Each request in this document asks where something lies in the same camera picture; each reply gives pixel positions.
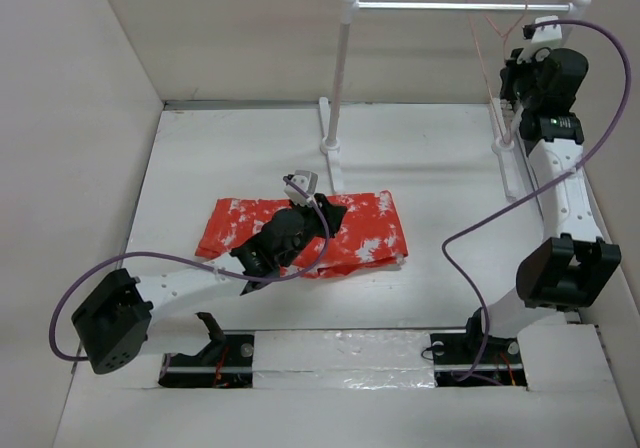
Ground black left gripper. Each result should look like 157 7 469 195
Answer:
278 193 344 268

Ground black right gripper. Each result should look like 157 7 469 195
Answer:
498 45 549 110

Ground red white tie-dye trousers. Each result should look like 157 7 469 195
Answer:
195 190 409 279

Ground pink wire hanger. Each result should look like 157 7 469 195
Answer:
464 0 531 144

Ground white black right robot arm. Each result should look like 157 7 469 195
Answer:
462 48 621 362

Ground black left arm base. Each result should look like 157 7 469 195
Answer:
158 312 255 389

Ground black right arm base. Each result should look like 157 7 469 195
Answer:
420 309 527 387

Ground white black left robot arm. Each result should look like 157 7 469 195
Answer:
71 194 347 375

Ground white clothes rack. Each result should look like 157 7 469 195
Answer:
319 0 592 202

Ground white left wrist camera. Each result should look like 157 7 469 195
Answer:
283 170 318 207

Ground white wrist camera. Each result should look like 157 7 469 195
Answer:
516 15 563 65
283 170 318 207

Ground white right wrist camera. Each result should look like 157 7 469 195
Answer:
516 15 563 65

